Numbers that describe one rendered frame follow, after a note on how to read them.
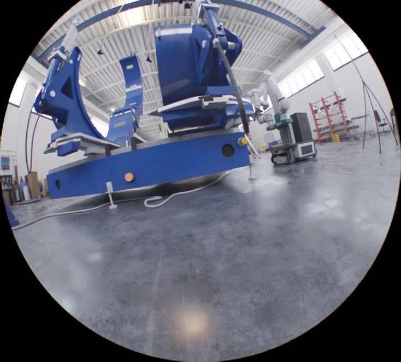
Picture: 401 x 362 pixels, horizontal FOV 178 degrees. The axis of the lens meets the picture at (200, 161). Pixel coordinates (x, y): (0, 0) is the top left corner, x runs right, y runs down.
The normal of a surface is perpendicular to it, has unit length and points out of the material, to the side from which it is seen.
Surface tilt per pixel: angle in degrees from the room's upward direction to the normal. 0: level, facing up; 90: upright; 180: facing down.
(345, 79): 90
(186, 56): 121
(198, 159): 90
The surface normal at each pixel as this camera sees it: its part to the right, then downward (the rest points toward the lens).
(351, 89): -0.97, 0.18
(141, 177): 0.14, -0.03
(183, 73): 0.23, 0.62
